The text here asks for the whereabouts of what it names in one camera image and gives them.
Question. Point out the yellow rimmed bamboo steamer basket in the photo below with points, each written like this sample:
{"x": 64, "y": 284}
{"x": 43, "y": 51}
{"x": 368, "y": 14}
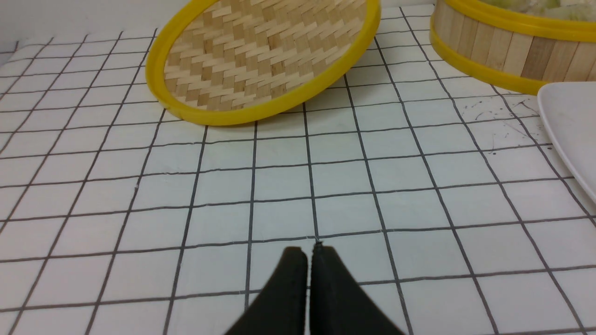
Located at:
{"x": 513, "y": 50}

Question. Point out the white square plate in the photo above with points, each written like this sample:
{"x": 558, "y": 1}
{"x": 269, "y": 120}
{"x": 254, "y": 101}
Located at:
{"x": 568, "y": 112}

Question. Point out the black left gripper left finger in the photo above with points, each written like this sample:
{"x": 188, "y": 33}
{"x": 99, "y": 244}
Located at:
{"x": 280, "y": 307}

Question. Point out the yellow rimmed bamboo steamer lid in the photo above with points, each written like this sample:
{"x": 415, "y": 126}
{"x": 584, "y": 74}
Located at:
{"x": 229, "y": 62}

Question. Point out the white grid tablecloth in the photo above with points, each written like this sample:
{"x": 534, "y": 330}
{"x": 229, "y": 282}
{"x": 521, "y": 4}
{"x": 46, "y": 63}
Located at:
{"x": 443, "y": 195}

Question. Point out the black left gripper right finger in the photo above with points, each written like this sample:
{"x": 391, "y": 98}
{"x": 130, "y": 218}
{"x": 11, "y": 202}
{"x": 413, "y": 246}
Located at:
{"x": 338, "y": 306}

